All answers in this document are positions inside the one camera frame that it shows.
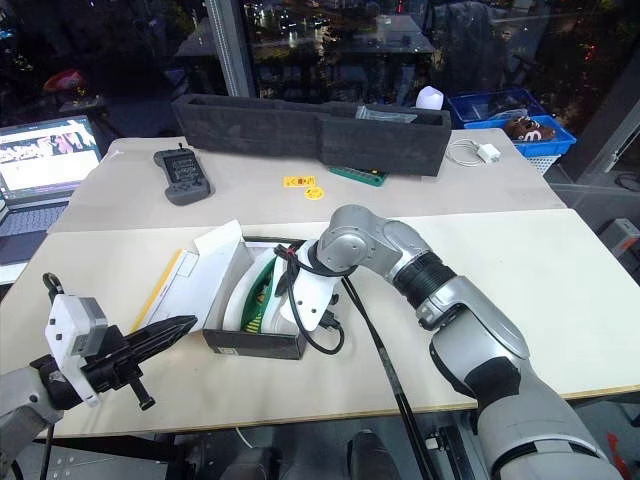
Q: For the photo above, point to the black shoebox with white lid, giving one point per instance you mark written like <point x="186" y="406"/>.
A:
<point x="250" y="347"/>

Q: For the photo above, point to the green circuit board strip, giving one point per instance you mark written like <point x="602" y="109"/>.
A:
<point x="357" y="174"/>

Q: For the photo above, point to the dark rounded shape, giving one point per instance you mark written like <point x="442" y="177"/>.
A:
<point x="372" y="455"/>

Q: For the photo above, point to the brown plush toy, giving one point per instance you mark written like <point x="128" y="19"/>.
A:
<point x="527" y="129"/>

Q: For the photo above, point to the grey box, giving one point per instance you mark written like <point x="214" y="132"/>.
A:
<point x="620" y="240"/>

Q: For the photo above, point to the white and green shoe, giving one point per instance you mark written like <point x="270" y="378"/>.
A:
<point x="235" y="305"/>

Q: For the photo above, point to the yellow rectangular sticker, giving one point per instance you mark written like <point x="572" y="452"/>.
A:
<point x="299" y="181"/>

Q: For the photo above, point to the white rounded lamp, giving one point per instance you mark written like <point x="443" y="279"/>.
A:
<point x="430" y="97"/>

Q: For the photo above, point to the clear plastic bag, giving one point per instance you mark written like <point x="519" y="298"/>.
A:
<point x="385" y="114"/>

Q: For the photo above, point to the yellow round sticker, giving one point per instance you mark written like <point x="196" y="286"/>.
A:
<point x="313" y="193"/>

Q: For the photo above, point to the blue plastic bin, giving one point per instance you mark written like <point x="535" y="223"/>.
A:
<point x="465" y="107"/>
<point x="555" y="142"/>

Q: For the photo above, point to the aluminium profile pillar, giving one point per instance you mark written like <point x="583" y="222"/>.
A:
<point x="230" y="45"/>

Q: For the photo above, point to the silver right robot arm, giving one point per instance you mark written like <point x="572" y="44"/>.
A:
<point x="480" y="330"/>

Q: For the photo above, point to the black handheld remote controller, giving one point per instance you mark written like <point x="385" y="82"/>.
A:
<point x="182" y="172"/>

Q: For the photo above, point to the open laptop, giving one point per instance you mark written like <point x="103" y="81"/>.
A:
<point x="45" y="160"/>

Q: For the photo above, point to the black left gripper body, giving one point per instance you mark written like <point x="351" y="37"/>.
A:
<point x="112" y="362"/>

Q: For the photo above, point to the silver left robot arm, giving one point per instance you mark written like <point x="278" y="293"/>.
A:
<point x="20" y="400"/>

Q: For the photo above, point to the white perforated basket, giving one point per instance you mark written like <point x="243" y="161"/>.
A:
<point x="542" y="162"/>

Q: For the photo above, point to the long black foam tray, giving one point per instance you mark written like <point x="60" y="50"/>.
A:
<point x="300" y="132"/>

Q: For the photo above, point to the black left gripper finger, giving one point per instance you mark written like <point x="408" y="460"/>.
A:
<point x="167" y="325"/>
<point x="162" y="339"/>

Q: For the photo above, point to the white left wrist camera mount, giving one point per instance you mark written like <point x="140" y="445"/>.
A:
<point x="65" y="320"/>

